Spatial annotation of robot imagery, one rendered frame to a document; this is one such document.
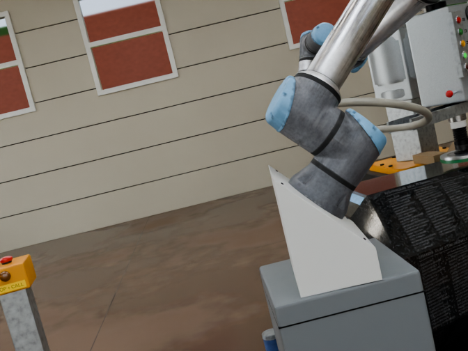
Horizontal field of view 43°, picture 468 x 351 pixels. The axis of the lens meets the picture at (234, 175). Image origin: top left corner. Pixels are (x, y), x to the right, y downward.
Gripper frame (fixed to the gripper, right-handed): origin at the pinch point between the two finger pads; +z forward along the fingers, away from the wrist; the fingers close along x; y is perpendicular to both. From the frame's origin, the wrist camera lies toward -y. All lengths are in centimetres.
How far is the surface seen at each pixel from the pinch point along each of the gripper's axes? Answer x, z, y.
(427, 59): 43, -38, -41
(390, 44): 19, -71, -109
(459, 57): 57, -36, -33
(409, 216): 38, 33, -34
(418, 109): 43.6, -1.7, 13.3
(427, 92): 44, -25, -47
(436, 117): 48, -9, -31
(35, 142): -515, -81, -455
